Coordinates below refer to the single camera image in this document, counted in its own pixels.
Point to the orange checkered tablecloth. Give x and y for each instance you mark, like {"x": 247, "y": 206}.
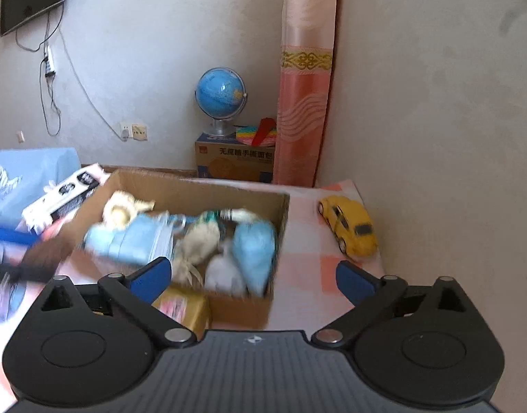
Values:
{"x": 305, "y": 293}

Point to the gold tissue pack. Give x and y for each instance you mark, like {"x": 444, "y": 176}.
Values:
{"x": 188, "y": 307}

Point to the blue face mask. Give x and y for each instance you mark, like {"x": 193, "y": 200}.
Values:
{"x": 145, "y": 239}

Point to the cream pouch blue tassel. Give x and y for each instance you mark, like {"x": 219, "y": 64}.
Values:
{"x": 199, "y": 241}

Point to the peach patterned curtain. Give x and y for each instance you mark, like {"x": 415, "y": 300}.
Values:
{"x": 306, "y": 65}

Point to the blue plush doll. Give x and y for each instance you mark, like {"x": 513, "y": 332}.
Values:
{"x": 254, "y": 246}

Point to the cardboard box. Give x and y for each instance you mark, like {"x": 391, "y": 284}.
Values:
{"x": 222, "y": 241}

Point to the black white pen box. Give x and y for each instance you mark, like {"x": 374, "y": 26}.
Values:
{"x": 61, "y": 199}

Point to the blue desk globe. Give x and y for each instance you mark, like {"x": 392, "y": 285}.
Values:
{"x": 221, "y": 94}

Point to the yellow toy car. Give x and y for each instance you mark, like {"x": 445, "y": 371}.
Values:
{"x": 351, "y": 225}

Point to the orange printed carton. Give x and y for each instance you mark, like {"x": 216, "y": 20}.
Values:
{"x": 225, "y": 158}

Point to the rainbow pop toy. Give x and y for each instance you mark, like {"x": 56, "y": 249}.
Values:
{"x": 262, "y": 135}

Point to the blue embroidered pillow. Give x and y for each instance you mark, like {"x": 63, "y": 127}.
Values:
{"x": 24, "y": 173}

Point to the cream woven scrunchie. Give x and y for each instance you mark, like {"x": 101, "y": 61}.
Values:
{"x": 122, "y": 208}

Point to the wall power socket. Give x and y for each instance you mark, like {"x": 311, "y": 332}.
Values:
{"x": 135, "y": 131}

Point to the white knotted cloth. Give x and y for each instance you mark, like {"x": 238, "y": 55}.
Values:
{"x": 223, "y": 274}

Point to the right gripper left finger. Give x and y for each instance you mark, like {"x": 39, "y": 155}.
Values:
{"x": 133, "y": 296}

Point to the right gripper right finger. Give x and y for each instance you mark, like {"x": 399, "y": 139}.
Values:
{"x": 373, "y": 300}

